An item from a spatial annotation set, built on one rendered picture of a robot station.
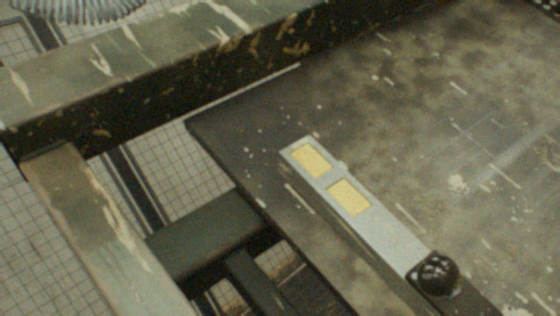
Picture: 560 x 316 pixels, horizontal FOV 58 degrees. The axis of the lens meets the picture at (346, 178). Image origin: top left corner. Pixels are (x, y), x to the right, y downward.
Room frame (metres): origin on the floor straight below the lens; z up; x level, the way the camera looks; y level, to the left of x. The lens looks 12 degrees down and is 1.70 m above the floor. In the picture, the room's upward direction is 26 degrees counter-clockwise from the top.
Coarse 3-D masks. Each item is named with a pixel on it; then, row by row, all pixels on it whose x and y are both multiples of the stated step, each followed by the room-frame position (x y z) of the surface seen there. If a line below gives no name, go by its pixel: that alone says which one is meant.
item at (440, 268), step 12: (420, 264) 0.41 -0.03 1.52; (432, 264) 0.40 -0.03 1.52; (444, 264) 0.39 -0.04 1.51; (456, 264) 0.40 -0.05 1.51; (420, 276) 0.40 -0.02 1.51; (432, 276) 0.39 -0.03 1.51; (444, 276) 0.39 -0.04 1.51; (456, 276) 0.39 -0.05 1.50; (420, 288) 0.40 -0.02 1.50; (432, 288) 0.39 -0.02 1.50; (444, 288) 0.39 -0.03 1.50; (456, 288) 0.39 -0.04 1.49
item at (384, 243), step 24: (312, 144) 0.64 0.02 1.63; (288, 168) 0.63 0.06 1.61; (336, 168) 0.62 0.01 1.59; (312, 192) 0.60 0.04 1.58; (360, 192) 0.59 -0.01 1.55; (336, 216) 0.58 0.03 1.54; (360, 216) 0.56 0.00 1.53; (384, 216) 0.57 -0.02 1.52; (360, 240) 0.55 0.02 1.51; (384, 240) 0.54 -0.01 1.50; (408, 240) 0.54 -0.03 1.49; (384, 264) 0.53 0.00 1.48; (408, 264) 0.52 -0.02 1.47; (408, 288) 0.51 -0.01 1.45; (432, 312) 0.49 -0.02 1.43
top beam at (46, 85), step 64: (256, 0) 0.76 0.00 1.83; (320, 0) 0.77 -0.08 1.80; (384, 0) 0.87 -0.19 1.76; (64, 64) 0.63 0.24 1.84; (128, 64) 0.64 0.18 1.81; (192, 64) 0.67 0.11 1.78; (256, 64) 0.75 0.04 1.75; (0, 128) 0.56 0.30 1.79; (64, 128) 0.60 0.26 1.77; (128, 128) 0.66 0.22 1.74
